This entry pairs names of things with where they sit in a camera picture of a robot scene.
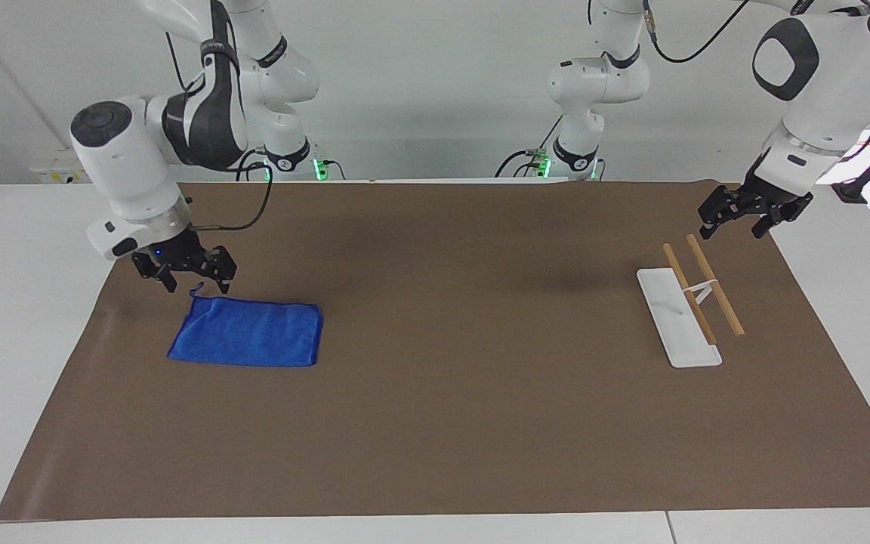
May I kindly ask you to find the black cable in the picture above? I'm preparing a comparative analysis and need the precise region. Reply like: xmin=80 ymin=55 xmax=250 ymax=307
xmin=495 ymin=149 xmax=551 ymax=180
xmin=643 ymin=0 xmax=752 ymax=65
xmin=192 ymin=147 xmax=276 ymax=232

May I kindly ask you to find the blue towel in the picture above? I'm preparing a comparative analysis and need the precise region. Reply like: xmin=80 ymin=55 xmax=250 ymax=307
xmin=167 ymin=283 xmax=324 ymax=369

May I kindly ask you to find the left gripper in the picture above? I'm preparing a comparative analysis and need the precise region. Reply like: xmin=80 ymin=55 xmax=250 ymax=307
xmin=698 ymin=155 xmax=815 ymax=242

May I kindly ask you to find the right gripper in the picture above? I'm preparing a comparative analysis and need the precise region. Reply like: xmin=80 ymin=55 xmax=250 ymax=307
xmin=131 ymin=227 xmax=239 ymax=295

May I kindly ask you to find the white rack with wooden bars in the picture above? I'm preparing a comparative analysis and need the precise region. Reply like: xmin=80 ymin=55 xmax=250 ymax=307
xmin=636 ymin=233 xmax=747 ymax=369

